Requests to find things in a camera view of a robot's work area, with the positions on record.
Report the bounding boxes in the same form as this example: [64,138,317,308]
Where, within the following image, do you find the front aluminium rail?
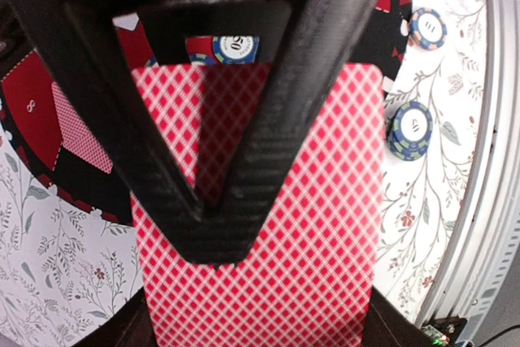
[415,0,519,346]

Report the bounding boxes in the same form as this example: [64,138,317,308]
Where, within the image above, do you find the green poker chip stack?
[386,101,433,162]

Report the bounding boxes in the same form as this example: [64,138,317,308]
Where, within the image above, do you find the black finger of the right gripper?
[7,0,377,266]

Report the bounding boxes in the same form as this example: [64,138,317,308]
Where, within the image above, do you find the dealt red card seat eight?
[51,82,113,174]

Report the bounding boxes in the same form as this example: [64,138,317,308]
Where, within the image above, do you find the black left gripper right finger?
[361,288,432,347]

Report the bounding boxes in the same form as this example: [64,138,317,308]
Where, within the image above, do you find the round red black poker mat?
[1,0,412,225]

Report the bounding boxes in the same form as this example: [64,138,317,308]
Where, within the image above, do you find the red card bundle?
[132,64,384,346]

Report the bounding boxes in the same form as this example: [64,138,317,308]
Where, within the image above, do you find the blue beige poker chip stack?
[409,7,448,50]

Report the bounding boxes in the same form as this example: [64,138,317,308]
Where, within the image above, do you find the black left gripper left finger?
[75,289,157,347]

